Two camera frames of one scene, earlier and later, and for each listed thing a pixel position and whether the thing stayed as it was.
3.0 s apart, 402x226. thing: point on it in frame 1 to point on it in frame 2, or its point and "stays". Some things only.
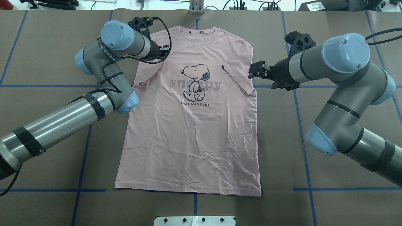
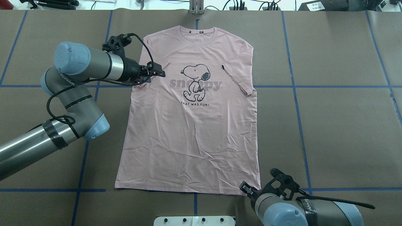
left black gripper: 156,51 to 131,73
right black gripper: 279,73 to 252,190
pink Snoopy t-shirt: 191,126 stays
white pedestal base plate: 194,221 stays
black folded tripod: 63,4 stays
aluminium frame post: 196,7 stays
